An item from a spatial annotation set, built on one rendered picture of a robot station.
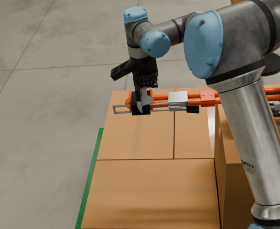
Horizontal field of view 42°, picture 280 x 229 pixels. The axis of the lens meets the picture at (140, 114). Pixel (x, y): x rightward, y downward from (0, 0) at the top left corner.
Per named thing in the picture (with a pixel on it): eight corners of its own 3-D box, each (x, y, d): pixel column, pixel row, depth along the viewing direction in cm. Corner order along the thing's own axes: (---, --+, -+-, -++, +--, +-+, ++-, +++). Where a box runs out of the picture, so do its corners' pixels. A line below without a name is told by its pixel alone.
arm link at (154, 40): (182, 27, 102) (163, 13, 110) (146, 39, 100) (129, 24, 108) (182, 52, 107) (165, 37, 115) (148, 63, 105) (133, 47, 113)
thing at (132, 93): (153, 99, 138) (152, 88, 135) (152, 112, 133) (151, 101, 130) (131, 101, 139) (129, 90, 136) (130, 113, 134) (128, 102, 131)
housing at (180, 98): (187, 99, 136) (187, 90, 134) (188, 111, 131) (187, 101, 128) (168, 101, 137) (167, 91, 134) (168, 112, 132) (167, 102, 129)
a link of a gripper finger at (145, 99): (154, 114, 127) (152, 88, 124) (137, 115, 128) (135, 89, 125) (154, 111, 130) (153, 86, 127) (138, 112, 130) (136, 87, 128)
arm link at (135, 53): (126, 49, 115) (128, 37, 122) (127, 61, 118) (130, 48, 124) (149, 47, 114) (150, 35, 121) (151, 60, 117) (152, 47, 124)
